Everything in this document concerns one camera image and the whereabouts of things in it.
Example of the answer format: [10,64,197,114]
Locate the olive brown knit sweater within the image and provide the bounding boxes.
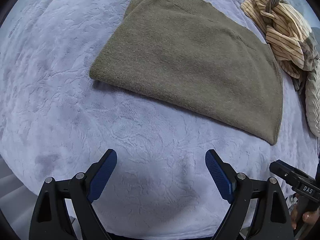
[89,0,283,144]

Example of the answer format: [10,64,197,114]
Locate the right hand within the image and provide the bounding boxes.
[291,204,319,232]

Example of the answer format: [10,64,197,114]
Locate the lavender embossed bed blanket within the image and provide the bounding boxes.
[1,0,319,239]

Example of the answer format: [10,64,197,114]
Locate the cream striped garment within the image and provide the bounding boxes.
[240,0,319,91]

